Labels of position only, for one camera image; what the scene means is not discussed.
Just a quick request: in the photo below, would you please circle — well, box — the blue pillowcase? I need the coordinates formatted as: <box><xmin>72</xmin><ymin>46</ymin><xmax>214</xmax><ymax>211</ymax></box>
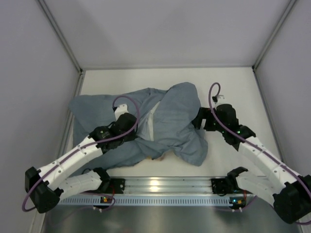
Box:
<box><xmin>69</xmin><ymin>82</ymin><xmax>208</xmax><ymax>169</ymax></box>

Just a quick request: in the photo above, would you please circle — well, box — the white pillow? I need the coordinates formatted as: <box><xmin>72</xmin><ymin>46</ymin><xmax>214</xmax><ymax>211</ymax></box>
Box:
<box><xmin>138</xmin><ymin>102</ymin><xmax>160</xmax><ymax>141</ymax></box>

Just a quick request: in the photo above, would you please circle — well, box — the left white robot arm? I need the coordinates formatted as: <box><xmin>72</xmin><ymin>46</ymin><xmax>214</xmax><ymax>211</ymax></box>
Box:
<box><xmin>25</xmin><ymin>113</ymin><xmax>138</xmax><ymax>214</ymax></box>

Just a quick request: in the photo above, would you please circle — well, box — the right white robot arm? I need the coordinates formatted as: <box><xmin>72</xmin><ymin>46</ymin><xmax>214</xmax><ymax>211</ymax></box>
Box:
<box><xmin>192</xmin><ymin>103</ymin><xmax>311</xmax><ymax>224</ymax></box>

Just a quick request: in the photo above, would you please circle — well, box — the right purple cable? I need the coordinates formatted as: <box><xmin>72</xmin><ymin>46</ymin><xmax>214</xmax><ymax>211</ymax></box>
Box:
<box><xmin>208</xmin><ymin>82</ymin><xmax>311</xmax><ymax>225</ymax></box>

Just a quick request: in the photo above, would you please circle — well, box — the purple cable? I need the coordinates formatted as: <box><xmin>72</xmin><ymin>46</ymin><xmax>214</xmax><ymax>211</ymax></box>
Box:
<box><xmin>208</xmin><ymin>82</ymin><xmax>311</xmax><ymax>225</ymax></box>
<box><xmin>22</xmin><ymin>95</ymin><xmax>140</xmax><ymax>211</ymax></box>

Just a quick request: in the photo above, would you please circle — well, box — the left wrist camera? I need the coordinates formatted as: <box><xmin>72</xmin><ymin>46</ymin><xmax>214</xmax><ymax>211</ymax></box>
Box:
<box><xmin>113</xmin><ymin>104</ymin><xmax>128</xmax><ymax>119</ymax></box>

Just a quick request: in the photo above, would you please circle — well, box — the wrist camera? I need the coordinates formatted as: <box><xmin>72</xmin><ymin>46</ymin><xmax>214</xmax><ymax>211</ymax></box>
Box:
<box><xmin>113</xmin><ymin>104</ymin><xmax>128</xmax><ymax>119</ymax></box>
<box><xmin>212</xmin><ymin>95</ymin><xmax>227</xmax><ymax>107</ymax></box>

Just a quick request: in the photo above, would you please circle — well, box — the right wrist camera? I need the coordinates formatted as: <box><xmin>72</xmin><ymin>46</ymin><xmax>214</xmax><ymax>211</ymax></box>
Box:
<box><xmin>212</xmin><ymin>95</ymin><xmax>227</xmax><ymax>107</ymax></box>

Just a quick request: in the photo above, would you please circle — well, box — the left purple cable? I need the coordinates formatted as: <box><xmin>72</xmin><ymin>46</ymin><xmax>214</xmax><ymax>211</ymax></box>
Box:
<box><xmin>22</xmin><ymin>95</ymin><xmax>140</xmax><ymax>211</ymax></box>

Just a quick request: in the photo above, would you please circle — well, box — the right aluminium frame post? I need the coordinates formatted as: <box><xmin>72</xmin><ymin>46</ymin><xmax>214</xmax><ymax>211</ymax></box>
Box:
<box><xmin>252</xmin><ymin>0</ymin><xmax>299</xmax><ymax>73</ymax></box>

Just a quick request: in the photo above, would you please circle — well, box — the aluminium frame post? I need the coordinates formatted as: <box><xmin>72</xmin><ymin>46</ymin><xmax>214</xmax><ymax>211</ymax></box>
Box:
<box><xmin>252</xmin><ymin>0</ymin><xmax>299</xmax><ymax>73</ymax></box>
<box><xmin>36</xmin><ymin>0</ymin><xmax>83</xmax><ymax>73</ymax></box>

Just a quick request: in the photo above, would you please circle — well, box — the aluminium mounting rail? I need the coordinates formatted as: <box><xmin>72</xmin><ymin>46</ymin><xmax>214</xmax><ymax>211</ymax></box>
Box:
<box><xmin>58</xmin><ymin>176</ymin><xmax>256</xmax><ymax>195</ymax></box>

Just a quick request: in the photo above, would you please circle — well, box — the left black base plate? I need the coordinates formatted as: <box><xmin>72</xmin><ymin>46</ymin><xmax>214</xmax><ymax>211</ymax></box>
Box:
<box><xmin>106</xmin><ymin>178</ymin><xmax>125</xmax><ymax>195</ymax></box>

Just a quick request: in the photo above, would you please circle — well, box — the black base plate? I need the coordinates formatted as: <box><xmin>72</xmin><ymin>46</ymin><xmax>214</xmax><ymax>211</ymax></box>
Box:
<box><xmin>211</xmin><ymin>178</ymin><xmax>233</xmax><ymax>196</ymax></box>
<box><xmin>106</xmin><ymin>178</ymin><xmax>125</xmax><ymax>195</ymax></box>

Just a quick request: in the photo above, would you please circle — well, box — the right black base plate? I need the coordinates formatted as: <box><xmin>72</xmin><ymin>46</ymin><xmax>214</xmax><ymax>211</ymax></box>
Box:
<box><xmin>211</xmin><ymin>178</ymin><xmax>233</xmax><ymax>196</ymax></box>

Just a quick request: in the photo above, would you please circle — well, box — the slotted cable duct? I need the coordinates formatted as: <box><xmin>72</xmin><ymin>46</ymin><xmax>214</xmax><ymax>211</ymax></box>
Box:
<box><xmin>59</xmin><ymin>195</ymin><xmax>244</xmax><ymax>207</ymax></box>

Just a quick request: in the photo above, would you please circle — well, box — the left aluminium frame post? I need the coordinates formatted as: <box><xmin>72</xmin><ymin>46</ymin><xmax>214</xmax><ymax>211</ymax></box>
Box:
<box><xmin>36</xmin><ymin>0</ymin><xmax>83</xmax><ymax>73</ymax></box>

